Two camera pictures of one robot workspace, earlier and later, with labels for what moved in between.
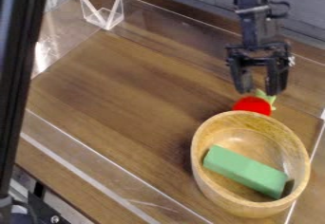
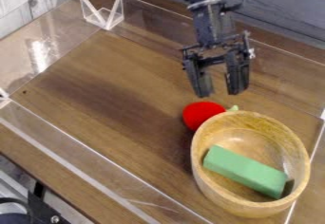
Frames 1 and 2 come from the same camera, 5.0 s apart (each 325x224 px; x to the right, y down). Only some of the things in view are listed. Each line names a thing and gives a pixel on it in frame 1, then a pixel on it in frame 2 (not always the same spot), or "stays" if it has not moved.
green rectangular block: (245, 170) stays
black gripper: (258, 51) -> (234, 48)
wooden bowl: (250, 163) stays
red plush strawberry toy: (258, 104) -> (197, 111)
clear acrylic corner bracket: (104, 17) stays
